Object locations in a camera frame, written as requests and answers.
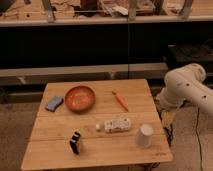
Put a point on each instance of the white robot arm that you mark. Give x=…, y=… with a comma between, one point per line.
x=186, y=83

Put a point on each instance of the black eraser block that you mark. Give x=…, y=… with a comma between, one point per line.
x=74, y=142

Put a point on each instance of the orange toy carrot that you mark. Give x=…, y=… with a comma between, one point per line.
x=120, y=99

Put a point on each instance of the orange wooden bowl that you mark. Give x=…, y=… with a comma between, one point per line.
x=80, y=98

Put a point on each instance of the white milk carton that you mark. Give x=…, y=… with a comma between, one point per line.
x=114, y=125

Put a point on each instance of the blue sponge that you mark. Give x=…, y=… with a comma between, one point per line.
x=54, y=103

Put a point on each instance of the black box on shelf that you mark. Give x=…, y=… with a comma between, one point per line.
x=181, y=55

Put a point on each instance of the long metal workbench shelf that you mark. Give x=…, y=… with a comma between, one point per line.
x=47, y=40

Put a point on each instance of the wooden table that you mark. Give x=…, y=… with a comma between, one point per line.
x=49, y=148

